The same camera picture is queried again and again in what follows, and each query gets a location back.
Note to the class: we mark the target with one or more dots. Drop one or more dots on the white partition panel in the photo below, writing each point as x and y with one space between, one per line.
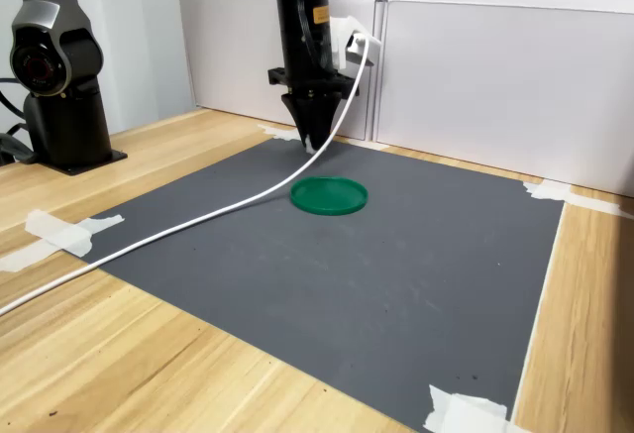
505 91
233 56

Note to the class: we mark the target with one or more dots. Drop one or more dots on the white camera box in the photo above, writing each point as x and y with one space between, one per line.
354 46

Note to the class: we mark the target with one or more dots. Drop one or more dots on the dark grey mat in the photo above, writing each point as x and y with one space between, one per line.
297 294

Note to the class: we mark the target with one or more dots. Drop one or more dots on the round green lid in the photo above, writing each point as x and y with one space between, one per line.
329 196

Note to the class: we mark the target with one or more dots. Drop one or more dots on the white tape piece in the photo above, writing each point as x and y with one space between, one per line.
369 144
550 190
64 235
277 132
460 413

